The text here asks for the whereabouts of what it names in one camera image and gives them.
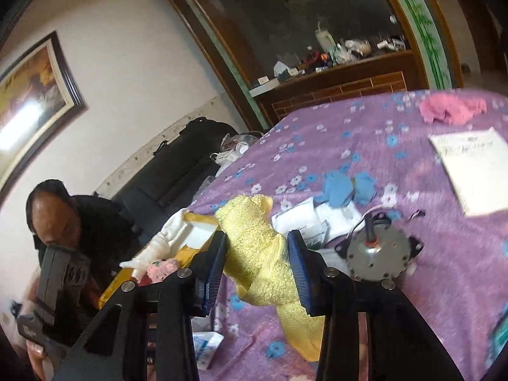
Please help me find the framed horse painting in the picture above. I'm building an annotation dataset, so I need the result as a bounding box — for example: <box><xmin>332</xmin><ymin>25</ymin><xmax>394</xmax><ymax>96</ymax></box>
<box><xmin>1</xmin><ymin>32</ymin><xmax>85</xmax><ymax>200</ymax></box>

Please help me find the dark wooden cabinet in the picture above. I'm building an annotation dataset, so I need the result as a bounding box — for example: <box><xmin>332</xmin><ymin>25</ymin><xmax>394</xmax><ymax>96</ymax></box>
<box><xmin>168</xmin><ymin>0</ymin><xmax>463</xmax><ymax>129</ymax></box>

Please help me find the teal tissue pack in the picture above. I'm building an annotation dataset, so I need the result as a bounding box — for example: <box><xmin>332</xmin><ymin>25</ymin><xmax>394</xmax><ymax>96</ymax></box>
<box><xmin>486</xmin><ymin>315</ymin><xmax>508</xmax><ymax>368</ymax></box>

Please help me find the white printed pouch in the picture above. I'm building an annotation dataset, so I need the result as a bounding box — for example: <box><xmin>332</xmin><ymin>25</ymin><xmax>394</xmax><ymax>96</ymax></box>
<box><xmin>271</xmin><ymin>198</ymin><xmax>362</xmax><ymax>250</ymax></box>

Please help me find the person in black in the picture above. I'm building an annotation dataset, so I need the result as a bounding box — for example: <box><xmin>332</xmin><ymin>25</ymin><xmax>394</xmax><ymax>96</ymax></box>
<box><xmin>11</xmin><ymin>178</ymin><xmax>142</xmax><ymax>381</ymax></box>

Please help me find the operator left hand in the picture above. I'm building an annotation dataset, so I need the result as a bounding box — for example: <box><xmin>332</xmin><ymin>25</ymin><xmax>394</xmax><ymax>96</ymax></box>
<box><xmin>26</xmin><ymin>340</ymin><xmax>46</xmax><ymax>381</ymax></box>

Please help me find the clear plastic bag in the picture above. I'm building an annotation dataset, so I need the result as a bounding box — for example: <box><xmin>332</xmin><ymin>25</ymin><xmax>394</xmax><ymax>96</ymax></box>
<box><xmin>210</xmin><ymin>132</ymin><xmax>263</xmax><ymax>177</ymax></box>

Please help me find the pink fuzzy sponge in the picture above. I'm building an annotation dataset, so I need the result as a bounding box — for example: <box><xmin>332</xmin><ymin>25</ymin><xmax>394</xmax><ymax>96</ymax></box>
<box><xmin>146</xmin><ymin>258</ymin><xmax>179</xmax><ymax>283</ymax></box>

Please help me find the yellow towel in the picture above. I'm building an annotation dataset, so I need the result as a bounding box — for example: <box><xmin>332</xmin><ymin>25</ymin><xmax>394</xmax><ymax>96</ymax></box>
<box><xmin>215</xmin><ymin>194</ymin><xmax>324</xmax><ymax>362</ymax></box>

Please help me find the blue white wipes packet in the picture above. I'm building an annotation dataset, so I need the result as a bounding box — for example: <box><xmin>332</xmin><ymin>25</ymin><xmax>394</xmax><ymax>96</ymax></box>
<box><xmin>193</xmin><ymin>331</ymin><xmax>224</xmax><ymax>370</ymax></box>

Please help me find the blue cloth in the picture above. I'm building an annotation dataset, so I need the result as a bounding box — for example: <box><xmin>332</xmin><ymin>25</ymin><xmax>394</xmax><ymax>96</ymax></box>
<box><xmin>314</xmin><ymin>170</ymin><xmax>377</xmax><ymax>208</ymax></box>

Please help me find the black sofa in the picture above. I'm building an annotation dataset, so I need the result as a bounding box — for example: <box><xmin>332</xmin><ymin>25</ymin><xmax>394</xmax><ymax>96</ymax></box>
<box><xmin>109</xmin><ymin>117</ymin><xmax>237</xmax><ymax>250</ymax></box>

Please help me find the yellow-rimmed white foam box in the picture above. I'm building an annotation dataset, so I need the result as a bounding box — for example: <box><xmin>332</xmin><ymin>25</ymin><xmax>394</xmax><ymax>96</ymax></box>
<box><xmin>98</xmin><ymin>209</ymin><xmax>220</xmax><ymax>307</ymax></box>

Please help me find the black electric motor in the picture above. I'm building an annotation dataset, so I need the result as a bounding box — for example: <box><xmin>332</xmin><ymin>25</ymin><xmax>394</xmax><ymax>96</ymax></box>
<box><xmin>335</xmin><ymin>207</ymin><xmax>424</xmax><ymax>282</ymax></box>

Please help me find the pink cloth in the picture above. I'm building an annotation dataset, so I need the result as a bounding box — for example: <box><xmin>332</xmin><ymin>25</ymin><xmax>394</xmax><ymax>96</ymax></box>
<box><xmin>419</xmin><ymin>92</ymin><xmax>487</xmax><ymax>126</ymax></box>

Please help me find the white paper booklet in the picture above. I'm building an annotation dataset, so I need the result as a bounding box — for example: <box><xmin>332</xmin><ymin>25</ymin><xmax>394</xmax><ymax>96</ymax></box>
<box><xmin>429</xmin><ymin>127</ymin><xmax>507</xmax><ymax>217</ymax></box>

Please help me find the purple floral tablecloth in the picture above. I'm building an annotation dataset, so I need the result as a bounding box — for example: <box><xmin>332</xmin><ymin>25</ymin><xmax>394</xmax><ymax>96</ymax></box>
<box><xmin>190</xmin><ymin>91</ymin><xmax>507</xmax><ymax>380</ymax></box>

